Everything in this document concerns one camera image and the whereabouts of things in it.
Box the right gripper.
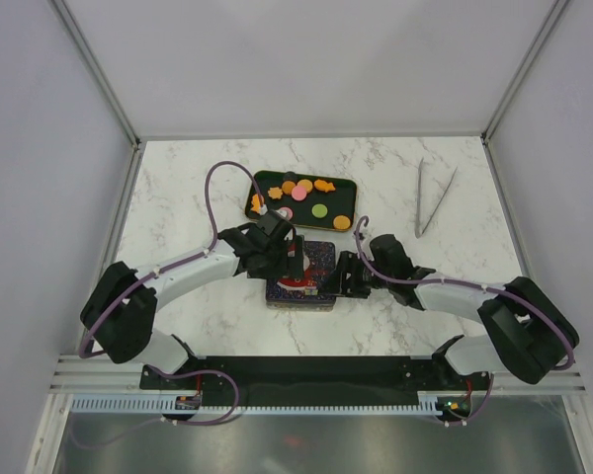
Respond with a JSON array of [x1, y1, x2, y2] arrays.
[[317, 251, 392, 300]]

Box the gold tin lid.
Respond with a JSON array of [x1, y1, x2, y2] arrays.
[[265, 241, 336, 300]]

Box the metal tongs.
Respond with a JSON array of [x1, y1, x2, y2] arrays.
[[414, 159, 459, 238]]

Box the square gold cookie tin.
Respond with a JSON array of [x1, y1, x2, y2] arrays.
[[266, 297, 336, 312]]

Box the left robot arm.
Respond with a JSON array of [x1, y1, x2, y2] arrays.
[[79, 210, 304, 389]]

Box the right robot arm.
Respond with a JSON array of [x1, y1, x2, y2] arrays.
[[321, 234, 579, 390]]

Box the green sandwich cookie lower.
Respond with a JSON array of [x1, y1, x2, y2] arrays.
[[311, 203, 328, 219]]

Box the dark green cookie tray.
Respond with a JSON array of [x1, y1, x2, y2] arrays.
[[243, 170, 358, 232]]

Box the orange dotted biscuit corner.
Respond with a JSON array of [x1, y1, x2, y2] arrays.
[[332, 215, 352, 231]]

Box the pink sandwich cookie top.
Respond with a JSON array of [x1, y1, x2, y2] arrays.
[[291, 186, 307, 201]]

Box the orange flower cookie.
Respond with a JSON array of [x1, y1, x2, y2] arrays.
[[268, 188, 283, 199]]

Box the orange round cookie top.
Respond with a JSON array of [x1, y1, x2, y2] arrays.
[[282, 181, 297, 195]]

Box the beige round biscuit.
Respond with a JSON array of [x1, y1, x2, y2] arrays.
[[297, 180, 313, 193]]

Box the orange fish cookie left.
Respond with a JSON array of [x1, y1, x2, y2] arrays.
[[250, 194, 267, 215]]

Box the orange fish cookie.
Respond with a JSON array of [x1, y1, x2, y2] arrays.
[[250, 194, 267, 215], [313, 180, 336, 193]]

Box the orange fish cookie right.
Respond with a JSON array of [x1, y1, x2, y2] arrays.
[[313, 180, 336, 193]]

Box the black knob on tray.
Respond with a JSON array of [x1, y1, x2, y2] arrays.
[[284, 172, 297, 183]]

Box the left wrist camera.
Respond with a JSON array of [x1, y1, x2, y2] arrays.
[[261, 207, 289, 221]]

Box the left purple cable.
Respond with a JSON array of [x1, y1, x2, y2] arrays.
[[68, 161, 268, 450]]

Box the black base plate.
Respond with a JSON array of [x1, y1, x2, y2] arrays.
[[137, 355, 491, 409]]

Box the white cable duct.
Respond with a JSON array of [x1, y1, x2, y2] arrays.
[[70, 392, 442, 416]]

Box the aluminium rail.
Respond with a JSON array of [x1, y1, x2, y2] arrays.
[[46, 354, 588, 396]]

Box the left aluminium frame post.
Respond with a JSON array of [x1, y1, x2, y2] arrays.
[[46, 0, 144, 152]]

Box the aluminium frame post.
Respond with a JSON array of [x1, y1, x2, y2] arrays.
[[479, 0, 574, 144], [46, 0, 144, 152]]

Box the right aluminium frame post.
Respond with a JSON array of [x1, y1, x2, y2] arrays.
[[479, 0, 574, 144]]

